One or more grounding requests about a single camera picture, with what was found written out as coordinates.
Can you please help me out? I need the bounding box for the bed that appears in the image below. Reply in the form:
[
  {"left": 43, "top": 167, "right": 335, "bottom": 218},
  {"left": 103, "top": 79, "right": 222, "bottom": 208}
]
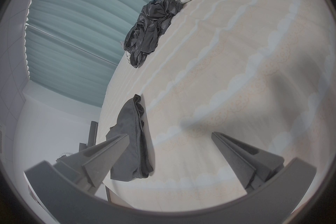
[{"left": 94, "top": 0, "right": 334, "bottom": 211}]

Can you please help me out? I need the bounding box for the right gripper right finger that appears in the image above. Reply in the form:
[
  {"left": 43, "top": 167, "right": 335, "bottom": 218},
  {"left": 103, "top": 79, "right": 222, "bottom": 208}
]
[{"left": 211, "top": 132, "right": 285, "bottom": 190}]

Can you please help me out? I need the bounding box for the black T-shirt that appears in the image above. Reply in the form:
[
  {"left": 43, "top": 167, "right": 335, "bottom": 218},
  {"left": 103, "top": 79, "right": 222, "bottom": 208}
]
[{"left": 106, "top": 94, "right": 154, "bottom": 181}]

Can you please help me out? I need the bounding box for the white round hoop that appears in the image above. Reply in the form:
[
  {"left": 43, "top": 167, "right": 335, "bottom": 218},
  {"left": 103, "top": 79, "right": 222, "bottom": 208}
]
[{"left": 55, "top": 152, "right": 75, "bottom": 162}]

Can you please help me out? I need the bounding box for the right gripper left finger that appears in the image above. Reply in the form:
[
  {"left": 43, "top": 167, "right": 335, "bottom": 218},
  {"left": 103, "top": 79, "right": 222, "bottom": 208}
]
[{"left": 55, "top": 133, "right": 130, "bottom": 195}]

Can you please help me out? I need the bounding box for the black chest of drawers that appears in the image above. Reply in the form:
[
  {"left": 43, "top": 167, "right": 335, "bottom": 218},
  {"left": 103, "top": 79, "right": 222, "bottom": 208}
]
[{"left": 79, "top": 121, "right": 99, "bottom": 154}]

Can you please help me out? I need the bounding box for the pile of clothes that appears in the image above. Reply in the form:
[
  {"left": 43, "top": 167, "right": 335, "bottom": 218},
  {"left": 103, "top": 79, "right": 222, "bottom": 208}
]
[{"left": 123, "top": 0, "right": 203, "bottom": 69}]

